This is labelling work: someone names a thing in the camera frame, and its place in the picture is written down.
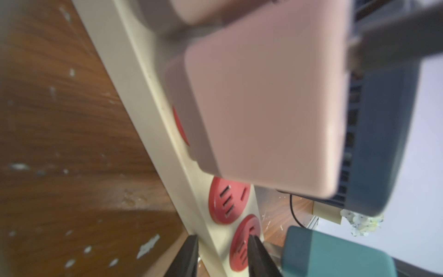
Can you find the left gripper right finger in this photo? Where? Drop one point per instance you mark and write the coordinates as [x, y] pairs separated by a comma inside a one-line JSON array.
[[260, 263]]

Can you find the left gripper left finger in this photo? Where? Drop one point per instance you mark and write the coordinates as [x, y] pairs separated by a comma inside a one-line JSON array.
[[185, 263]]

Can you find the mint green USB charger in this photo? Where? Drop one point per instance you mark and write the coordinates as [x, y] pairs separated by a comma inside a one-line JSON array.
[[308, 253]]

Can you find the cream power strip red sockets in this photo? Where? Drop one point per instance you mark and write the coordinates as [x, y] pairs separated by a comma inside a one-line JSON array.
[[133, 56]]

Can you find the pink USB charger plug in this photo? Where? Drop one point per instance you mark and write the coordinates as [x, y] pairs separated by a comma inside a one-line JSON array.
[[263, 100], [169, 17]]

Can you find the dark blue desk fan near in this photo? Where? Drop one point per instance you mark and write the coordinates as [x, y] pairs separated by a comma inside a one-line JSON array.
[[377, 138]]

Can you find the white flower pot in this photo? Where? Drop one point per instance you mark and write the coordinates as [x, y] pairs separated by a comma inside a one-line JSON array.
[[361, 225]]

